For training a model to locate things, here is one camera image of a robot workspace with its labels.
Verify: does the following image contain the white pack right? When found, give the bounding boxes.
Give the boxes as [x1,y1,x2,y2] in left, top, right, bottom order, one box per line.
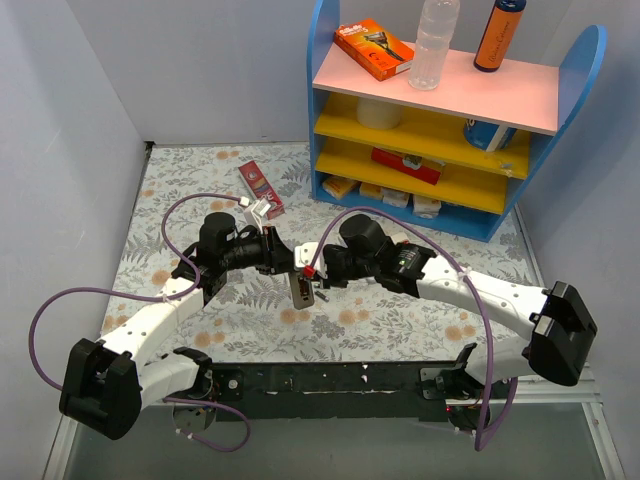
[413,195,442,219]

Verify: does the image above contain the yellow soap pack left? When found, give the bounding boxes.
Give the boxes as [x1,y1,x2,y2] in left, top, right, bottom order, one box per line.
[322,175,360,200]

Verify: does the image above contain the red white remote control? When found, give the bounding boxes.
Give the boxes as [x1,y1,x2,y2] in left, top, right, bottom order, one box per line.
[391,232,409,244]

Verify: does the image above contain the orange razor box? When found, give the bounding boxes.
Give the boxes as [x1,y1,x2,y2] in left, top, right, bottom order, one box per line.
[334,18,414,81]

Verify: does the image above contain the black base bar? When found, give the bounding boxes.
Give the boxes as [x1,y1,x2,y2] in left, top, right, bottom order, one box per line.
[155,360,511,424]

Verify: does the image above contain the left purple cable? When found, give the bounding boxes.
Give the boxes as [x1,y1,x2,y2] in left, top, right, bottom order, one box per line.
[28,193,251,453]

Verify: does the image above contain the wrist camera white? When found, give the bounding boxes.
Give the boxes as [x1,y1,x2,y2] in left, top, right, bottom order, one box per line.
[294,242,319,276]
[243,198,272,231]

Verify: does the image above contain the blue white can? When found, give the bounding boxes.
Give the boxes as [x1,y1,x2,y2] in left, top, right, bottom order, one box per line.
[463,119,517,152]

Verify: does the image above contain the purple cable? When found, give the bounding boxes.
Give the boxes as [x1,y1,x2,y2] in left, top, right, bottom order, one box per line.
[28,193,251,453]
[309,206,519,452]

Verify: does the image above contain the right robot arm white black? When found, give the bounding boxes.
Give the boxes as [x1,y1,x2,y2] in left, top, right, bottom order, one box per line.
[296,214,597,398]

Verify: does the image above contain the aluminium rail frame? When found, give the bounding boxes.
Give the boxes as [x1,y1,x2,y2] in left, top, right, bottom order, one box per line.
[44,373,624,479]

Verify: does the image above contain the white paper roll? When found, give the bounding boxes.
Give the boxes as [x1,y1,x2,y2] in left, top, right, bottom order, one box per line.
[356,97,403,130]

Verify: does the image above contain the yellow white pack middle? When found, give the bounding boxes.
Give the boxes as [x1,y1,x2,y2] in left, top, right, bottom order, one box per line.
[359,182,410,208]

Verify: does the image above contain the orange cylindrical bottle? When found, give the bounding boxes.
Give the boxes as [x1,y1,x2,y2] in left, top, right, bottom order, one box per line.
[473,0,526,72]

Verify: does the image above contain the red box on shelf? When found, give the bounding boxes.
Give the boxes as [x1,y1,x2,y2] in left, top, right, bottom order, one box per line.
[371,148,445,185]

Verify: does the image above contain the grey remote control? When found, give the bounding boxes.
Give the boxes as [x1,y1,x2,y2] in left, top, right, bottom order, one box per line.
[288,271,315,310]

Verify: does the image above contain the red toothpaste box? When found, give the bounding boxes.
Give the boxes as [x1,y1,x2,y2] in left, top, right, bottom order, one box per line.
[238,161,285,220]

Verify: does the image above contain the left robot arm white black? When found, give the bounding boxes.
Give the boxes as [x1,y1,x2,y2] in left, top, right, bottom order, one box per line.
[59,213,303,440]

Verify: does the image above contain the clear plastic bottle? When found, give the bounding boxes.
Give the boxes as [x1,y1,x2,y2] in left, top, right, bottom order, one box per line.
[408,0,460,91]

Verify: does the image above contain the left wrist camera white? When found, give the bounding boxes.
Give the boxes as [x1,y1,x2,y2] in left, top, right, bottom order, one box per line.
[243,198,272,231]

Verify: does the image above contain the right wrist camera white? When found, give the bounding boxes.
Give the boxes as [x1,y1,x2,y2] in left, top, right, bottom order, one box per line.
[294,242,319,276]

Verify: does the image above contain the floral table mat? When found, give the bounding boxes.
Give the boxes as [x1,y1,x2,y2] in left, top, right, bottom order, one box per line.
[102,143,511,362]

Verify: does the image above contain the AAA battery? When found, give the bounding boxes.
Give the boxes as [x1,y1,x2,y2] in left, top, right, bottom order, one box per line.
[316,291,330,302]
[298,277,308,298]

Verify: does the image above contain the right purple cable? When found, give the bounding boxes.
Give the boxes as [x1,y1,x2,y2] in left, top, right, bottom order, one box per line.
[309,206,519,452]

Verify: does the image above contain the blue shelf unit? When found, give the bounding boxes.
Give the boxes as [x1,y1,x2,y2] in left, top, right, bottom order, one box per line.
[306,1,607,241]

